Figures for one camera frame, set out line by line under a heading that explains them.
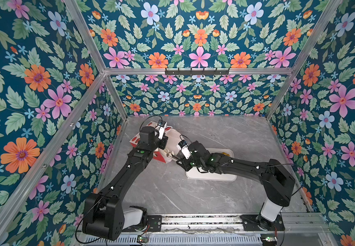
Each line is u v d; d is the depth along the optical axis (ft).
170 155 2.71
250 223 2.35
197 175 2.92
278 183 1.49
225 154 3.07
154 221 2.42
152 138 2.17
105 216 1.31
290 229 2.36
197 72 3.01
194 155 2.09
